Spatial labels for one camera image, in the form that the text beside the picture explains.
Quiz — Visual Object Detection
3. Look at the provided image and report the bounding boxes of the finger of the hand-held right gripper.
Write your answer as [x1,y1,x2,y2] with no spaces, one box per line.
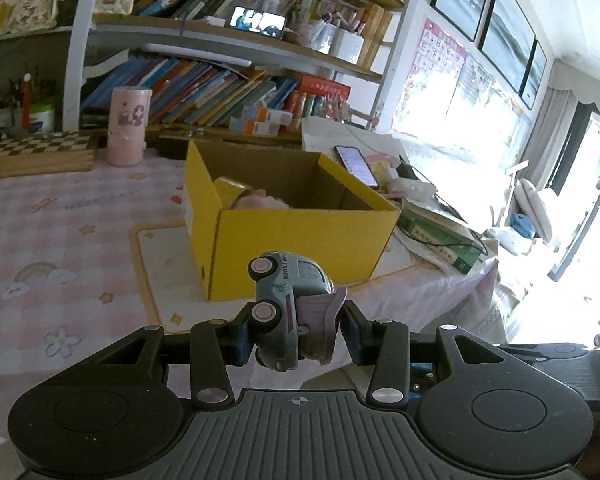
[495,341,591,362]

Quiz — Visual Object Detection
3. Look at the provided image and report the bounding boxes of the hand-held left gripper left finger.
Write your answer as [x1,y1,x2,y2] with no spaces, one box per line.
[87,302,255,409]

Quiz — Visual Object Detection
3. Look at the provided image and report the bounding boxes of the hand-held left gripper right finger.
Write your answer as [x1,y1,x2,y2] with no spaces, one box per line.
[340,301,512,409]

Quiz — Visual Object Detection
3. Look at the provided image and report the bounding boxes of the grey toy truck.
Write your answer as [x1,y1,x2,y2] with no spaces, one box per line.
[247,251,348,372]

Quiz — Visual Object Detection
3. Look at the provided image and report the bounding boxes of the yellow cardboard box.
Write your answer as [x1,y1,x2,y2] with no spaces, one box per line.
[182,139,401,302]

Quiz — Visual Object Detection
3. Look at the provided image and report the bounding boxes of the pink plush toy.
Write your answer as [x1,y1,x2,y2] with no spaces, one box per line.
[230,189,293,211]

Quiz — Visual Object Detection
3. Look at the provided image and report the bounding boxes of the white orange-edged desk mat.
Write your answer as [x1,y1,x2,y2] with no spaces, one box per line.
[130,225,433,333]

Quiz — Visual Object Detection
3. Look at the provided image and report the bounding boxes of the green book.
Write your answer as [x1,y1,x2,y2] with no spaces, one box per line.
[397,207,486,275]

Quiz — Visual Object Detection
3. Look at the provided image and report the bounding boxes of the smartphone with purple screen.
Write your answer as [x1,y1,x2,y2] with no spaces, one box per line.
[334,145,379,188]

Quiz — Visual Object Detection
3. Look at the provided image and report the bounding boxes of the grey curtain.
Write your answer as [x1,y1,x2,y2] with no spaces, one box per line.
[522,60,600,281]

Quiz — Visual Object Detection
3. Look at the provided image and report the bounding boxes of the white paper stack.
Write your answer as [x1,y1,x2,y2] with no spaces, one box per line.
[302,116,406,161]

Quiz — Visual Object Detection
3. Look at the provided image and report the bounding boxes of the dark wooden box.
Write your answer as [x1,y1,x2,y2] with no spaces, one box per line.
[157,130,302,154]

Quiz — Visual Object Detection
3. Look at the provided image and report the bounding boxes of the orange white medicine boxes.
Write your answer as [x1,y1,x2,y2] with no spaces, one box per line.
[228,105,293,136]

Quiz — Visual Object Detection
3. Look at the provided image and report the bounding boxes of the red flat box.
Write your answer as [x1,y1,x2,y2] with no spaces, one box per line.
[292,74,352,111]

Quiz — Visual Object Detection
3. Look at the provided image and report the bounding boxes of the pink cylindrical container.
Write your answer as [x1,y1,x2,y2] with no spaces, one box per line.
[106,86,153,166]

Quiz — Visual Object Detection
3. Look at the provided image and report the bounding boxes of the leaning row of books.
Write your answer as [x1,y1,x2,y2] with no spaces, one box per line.
[82,55,301,128]

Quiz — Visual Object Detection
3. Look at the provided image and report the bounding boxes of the small framed picture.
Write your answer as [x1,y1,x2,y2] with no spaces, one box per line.
[520,40,548,110]

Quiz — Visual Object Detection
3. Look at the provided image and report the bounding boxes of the wooden chessboard box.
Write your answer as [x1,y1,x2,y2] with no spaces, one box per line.
[0,131,98,181]

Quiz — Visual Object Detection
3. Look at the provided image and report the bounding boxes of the white jar green lid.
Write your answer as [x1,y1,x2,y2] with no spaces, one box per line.
[30,102,56,133]

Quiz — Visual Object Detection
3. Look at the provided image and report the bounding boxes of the medium framed picture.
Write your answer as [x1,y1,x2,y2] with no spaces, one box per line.
[480,0,537,78]

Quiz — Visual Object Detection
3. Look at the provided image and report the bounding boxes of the red tube with white cap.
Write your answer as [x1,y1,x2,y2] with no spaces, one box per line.
[21,74,32,131]

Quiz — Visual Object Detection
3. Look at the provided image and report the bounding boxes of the phone showing video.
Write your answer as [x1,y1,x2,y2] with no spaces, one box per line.
[230,6,287,38]

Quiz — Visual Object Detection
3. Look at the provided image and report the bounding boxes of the white bookshelf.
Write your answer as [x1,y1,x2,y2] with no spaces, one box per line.
[0,0,421,133]

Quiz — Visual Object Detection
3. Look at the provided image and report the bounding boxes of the pen holder with pens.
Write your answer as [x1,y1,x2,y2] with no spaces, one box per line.
[0,77,23,128]

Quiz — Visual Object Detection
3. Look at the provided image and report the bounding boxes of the colourful wall chart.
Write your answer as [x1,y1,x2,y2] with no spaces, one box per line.
[450,55,531,128]

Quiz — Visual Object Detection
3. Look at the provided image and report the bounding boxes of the alphabet wall poster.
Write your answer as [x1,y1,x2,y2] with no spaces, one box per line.
[397,17,468,128]

